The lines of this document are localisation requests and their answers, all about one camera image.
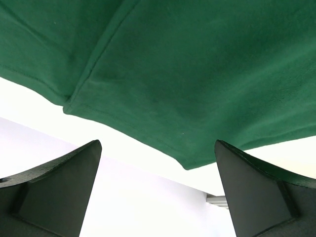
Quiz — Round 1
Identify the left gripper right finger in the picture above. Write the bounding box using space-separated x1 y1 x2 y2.
214 140 316 237

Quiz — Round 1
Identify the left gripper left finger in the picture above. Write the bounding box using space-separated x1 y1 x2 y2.
0 140 102 237

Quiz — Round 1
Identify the green t shirt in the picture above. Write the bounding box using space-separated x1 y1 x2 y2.
0 0 316 170

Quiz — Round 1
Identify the aluminium frame rail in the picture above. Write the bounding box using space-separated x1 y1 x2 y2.
206 194 229 209

